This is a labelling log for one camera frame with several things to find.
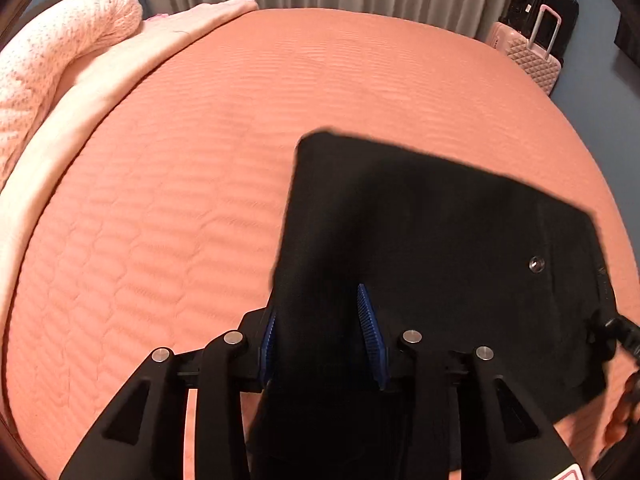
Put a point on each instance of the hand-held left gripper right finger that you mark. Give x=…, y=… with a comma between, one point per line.
x=371, y=330

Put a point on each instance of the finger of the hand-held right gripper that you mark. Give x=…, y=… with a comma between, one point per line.
x=622, y=335

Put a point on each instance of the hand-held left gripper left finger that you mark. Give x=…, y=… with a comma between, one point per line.
x=225, y=360

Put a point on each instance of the black pants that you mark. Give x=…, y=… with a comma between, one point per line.
x=425, y=220

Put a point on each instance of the bed with pink quilted cover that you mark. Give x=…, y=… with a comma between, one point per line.
x=175, y=185

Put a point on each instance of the pale pink blanket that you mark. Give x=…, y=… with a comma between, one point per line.
x=100, y=100

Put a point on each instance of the pink suitcase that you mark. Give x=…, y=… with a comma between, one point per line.
x=525, y=55

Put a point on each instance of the pink floral pillow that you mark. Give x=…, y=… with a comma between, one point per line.
x=50, y=60

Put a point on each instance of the black wall television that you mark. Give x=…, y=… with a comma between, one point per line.
x=631, y=30

